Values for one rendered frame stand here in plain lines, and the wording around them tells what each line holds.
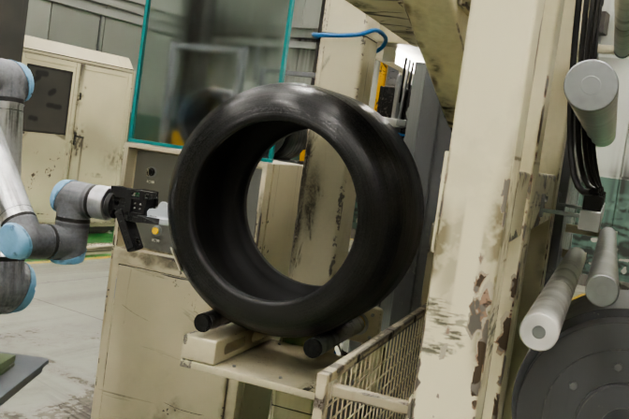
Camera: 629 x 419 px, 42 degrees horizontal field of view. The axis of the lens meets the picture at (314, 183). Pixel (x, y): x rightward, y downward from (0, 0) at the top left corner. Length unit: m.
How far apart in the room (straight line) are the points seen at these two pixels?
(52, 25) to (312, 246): 9.89
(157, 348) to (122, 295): 0.23
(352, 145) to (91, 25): 10.70
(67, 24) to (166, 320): 9.46
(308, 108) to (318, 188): 0.43
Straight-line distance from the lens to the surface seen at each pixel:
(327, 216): 2.21
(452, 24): 1.54
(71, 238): 2.23
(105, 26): 12.56
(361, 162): 1.78
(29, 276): 2.53
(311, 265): 2.23
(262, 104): 1.87
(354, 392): 1.33
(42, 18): 11.79
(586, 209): 1.69
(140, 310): 2.91
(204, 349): 1.98
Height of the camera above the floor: 1.36
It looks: 3 degrees down
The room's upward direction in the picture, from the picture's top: 8 degrees clockwise
